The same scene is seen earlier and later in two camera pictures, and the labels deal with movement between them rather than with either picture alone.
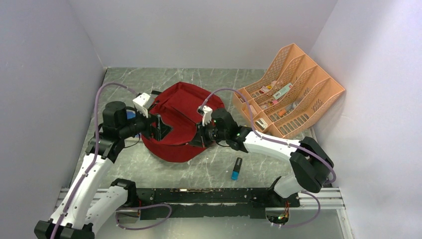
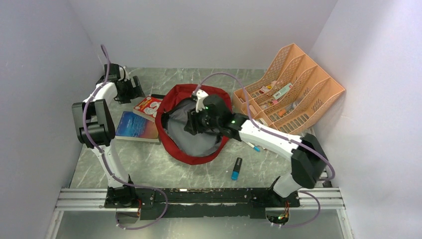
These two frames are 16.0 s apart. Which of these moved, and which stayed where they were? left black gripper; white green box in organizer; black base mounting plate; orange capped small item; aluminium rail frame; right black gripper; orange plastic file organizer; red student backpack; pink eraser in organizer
Moved: right black gripper; left black gripper; red student backpack
Stayed: aluminium rail frame; orange capped small item; pink eraser in organizer; black base mounting plate; orange plastic file organizer; white green box in organizer
